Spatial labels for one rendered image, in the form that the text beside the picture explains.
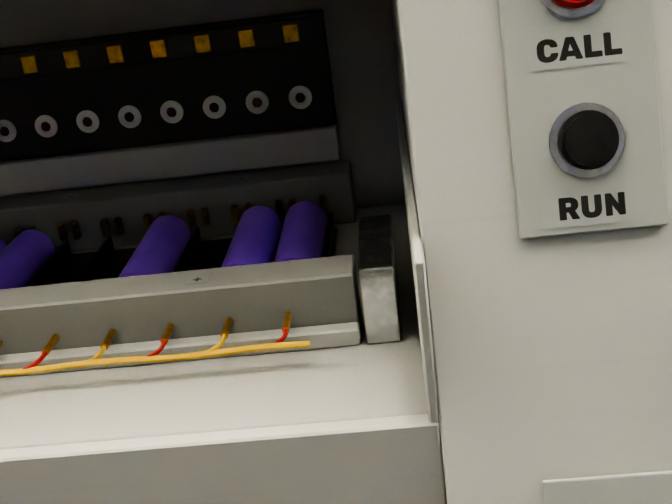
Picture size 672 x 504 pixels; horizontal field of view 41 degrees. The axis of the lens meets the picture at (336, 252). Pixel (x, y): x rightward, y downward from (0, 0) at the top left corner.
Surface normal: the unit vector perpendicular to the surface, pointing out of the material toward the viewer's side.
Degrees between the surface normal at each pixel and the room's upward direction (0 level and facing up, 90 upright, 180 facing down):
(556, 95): 90
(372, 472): 108
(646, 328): 90
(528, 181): 90
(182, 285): 18
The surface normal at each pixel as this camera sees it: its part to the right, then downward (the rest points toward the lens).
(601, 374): -0.07, 0.08
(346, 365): -0.12, -0.92
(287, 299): -0.04, 0.38
